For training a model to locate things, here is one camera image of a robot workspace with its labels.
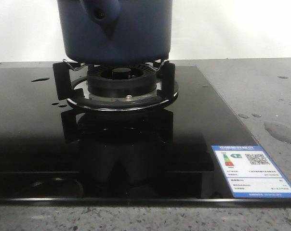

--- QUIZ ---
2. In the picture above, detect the dark blue pot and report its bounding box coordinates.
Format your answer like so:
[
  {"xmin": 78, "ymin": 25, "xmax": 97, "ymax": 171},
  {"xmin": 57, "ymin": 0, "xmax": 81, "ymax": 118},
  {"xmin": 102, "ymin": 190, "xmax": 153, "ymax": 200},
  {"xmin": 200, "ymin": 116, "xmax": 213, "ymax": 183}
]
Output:
[{"xmin": 57, "ymin": 0, "xmax": 172, "ymax": 64}]

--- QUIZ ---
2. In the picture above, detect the right burner with pot support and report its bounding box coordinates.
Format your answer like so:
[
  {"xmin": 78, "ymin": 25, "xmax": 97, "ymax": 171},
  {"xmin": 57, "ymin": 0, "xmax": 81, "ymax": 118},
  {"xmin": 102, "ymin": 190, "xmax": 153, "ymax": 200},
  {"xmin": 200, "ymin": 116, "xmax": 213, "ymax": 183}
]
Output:
[{"xmin": 53, "ymin": 60, "xmax": 178, "ymax": 112}]

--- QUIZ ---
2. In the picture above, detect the black glass gas stove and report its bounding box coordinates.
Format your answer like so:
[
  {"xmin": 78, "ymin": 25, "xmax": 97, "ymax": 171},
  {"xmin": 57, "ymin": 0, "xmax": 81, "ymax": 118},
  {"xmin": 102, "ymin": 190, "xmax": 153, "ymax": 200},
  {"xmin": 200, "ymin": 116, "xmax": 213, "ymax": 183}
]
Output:
[{"xmin": 0, "ymin": 66, "xmax": 291, "ymax": 207}]

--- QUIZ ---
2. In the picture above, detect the blue energy label sticker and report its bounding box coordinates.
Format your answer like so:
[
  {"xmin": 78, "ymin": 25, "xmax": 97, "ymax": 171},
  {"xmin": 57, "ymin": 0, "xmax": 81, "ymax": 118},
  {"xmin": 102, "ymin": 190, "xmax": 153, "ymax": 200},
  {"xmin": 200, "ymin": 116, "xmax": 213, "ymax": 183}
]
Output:
[{"xmin": 212, "ymin": 145, "xmax": 291, "ymax": 199}]

